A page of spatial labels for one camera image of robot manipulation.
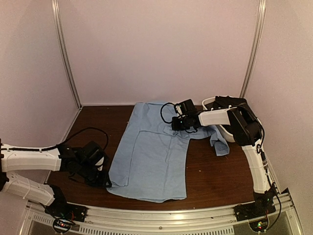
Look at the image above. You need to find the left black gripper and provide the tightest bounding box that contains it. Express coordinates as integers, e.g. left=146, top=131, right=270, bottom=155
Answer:
left=77, top=161, right=112, bottom=188

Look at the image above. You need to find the white plastic basket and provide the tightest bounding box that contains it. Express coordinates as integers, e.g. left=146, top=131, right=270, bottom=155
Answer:
left=199, top=97, right=262, bottom=146

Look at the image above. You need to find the light blue long sleeve shirt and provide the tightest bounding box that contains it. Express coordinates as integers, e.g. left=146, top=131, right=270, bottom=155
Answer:
left=108, top=102, right=230, bottom=203

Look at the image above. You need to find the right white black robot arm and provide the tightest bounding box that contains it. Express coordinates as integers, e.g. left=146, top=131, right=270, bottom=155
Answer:
left=171, top=99, right=274, bottom=195

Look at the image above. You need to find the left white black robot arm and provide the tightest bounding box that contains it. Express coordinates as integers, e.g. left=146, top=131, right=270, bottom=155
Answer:
left=0, top=141, right=112, bottom=217

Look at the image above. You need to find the black folded shirt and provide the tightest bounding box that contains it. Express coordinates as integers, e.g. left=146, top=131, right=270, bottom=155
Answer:
left=209, top=96, right=250, bottom=110

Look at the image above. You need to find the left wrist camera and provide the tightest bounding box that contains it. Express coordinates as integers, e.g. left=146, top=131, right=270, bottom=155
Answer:
left=95, top=157, right=106, bottom=171

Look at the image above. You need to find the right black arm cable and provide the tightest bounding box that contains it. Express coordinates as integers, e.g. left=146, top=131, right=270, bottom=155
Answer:
left=160, top=102, right=179, bottom=124

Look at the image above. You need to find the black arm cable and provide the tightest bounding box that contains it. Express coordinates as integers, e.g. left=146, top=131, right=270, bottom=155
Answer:
left=160, top=102, right=179, bottom=124
left=36, top=126, right=110, bottom=155

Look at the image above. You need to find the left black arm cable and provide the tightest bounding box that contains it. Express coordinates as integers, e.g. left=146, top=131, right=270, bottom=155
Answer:
left=36, top=126, right=110, bottom=155

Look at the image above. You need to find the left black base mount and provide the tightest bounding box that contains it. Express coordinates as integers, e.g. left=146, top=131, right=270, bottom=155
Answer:
left=44, top=203, right=88, bottom=222

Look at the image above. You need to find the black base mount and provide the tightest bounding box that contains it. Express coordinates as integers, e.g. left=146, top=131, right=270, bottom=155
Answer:
left=233, top=202, right=276, bottom=221
left=44, top=203, right=88, bottom=222

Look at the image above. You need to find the front aluminium rail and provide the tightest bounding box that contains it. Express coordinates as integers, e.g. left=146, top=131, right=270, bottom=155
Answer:
left=17, top=193, right=304, bottom=235

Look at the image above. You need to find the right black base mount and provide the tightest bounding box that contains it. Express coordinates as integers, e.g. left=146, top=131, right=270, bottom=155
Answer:
left=233, top=202, right=276, bottom=221

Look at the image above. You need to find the right aluminium frame post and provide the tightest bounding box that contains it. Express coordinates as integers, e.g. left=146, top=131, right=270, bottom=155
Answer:
left=240, top=0, right=267, bottom=98

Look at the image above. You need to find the aluminium frame post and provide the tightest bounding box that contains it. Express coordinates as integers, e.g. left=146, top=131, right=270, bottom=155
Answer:
left=51, top=0, right=82, bottom=109
left=240, top=0, right=267, bottom=98

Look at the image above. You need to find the left aluminium frame post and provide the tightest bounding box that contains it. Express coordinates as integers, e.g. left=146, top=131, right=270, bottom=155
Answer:
left=51, top=0, right=82, bottom=109

